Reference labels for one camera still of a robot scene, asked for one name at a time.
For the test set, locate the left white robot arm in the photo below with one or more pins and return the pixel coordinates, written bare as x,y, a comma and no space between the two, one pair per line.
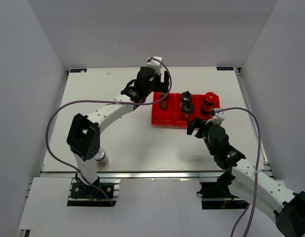
85,130

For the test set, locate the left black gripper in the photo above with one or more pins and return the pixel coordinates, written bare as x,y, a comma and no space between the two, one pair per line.
162,87

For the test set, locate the black cap spice grinder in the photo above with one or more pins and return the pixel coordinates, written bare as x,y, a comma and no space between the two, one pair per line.
186,97

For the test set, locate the blue corner label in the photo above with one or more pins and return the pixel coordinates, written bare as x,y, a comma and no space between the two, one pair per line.
83,70
225,68

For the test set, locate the green neck sauce bottle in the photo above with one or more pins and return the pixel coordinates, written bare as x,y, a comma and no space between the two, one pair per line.
165,100

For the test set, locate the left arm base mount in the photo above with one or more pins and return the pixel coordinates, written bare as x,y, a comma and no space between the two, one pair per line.
81,195

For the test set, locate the silver lid spice jar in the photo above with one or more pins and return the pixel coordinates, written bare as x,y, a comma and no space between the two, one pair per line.
102,157

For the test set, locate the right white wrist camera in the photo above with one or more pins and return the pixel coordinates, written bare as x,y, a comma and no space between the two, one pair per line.
217,117

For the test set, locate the right blue corner label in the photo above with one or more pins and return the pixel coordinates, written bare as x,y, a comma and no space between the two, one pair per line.
225,68

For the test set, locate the red three-compartment tray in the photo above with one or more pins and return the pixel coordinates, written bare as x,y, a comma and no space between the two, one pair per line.
171,115

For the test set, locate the left blue corner label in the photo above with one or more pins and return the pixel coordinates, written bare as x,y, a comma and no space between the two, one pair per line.
83,70

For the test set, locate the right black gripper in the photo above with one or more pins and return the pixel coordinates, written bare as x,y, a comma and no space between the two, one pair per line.
195,123

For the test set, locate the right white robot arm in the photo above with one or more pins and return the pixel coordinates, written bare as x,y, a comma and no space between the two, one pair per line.
281,205

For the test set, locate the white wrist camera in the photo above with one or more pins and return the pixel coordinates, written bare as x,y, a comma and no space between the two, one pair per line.
217,117
155,64

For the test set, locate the red lid sauce jar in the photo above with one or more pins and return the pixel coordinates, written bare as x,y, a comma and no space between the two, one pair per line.
209,100

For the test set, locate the aluminium front table rail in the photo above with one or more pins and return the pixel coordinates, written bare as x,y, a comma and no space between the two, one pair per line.
105,175

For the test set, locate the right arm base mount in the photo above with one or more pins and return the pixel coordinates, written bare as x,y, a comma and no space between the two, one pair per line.
212,198

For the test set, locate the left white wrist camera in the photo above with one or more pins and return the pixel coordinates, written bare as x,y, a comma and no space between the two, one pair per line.
155,64

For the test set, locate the aluminium right side rail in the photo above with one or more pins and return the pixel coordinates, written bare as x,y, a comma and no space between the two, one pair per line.
267,168

